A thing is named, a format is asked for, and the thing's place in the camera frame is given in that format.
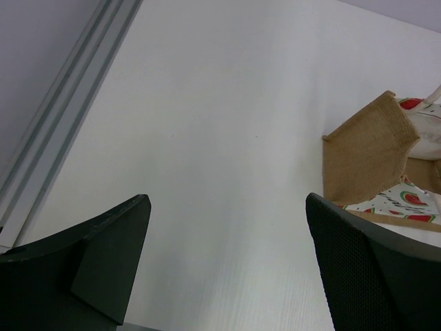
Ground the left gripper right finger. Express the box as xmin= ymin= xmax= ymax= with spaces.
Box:
xmin=305 ymin=193 xmax=440 ymax=330

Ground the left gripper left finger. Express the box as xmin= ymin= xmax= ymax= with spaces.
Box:
xmin=1 ymin=194 xmax=151 ymax=330

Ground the watermelon print canvas bag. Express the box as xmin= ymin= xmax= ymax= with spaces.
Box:
xmin=322 ymin=90 xmax=440 ymax=232

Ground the left aluminium frame post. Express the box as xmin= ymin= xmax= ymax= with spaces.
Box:
xmin=1 ymin=1 xmax=141 ymax=252

